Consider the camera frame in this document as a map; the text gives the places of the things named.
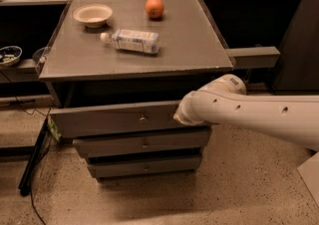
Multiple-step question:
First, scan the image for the green item beside cabinet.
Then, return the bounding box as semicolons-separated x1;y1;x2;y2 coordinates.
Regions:
48;117;61;142

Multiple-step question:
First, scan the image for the grey middle drawer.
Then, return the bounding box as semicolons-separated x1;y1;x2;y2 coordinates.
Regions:
73;127;210;158

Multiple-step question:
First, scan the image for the black cable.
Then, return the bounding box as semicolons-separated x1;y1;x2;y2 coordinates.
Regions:
29;168;48;225

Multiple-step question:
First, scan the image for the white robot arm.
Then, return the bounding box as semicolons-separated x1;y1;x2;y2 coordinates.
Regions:
173;74;319;151

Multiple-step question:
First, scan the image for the white floor board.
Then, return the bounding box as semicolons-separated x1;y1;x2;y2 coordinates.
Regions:
297;152;319;206

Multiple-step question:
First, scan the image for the white paper bowl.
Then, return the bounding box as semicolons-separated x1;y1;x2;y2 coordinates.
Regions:
73;4;113;28

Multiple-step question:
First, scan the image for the grey bottom drawer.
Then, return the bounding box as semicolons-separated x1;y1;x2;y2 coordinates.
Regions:
88;155;201;178

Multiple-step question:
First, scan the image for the clear plastic cup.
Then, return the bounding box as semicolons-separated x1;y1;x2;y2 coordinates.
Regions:
32;47;51;64

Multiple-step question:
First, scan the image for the grey drawer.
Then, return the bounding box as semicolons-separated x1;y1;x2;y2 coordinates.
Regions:
88;155;201;178
73;127;210;158
49;100;208;139

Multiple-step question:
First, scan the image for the black floor bar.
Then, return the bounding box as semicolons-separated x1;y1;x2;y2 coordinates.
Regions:
18;119;48;196

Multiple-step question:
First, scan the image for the clear plastic water bottle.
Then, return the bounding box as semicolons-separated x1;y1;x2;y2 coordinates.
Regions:
100;29;160;55

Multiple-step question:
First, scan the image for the grey drawer cabinet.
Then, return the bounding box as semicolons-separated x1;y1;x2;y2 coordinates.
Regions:
38;0;235;184

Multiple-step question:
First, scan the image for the orange fruit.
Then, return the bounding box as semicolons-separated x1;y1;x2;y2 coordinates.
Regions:
145;0;164;19

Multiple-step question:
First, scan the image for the grey side shelf bar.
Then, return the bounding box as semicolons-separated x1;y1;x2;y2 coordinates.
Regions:
226;47;280;70

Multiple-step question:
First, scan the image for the grey top drawer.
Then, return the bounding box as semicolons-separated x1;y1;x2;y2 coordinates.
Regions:
49;100;208;139

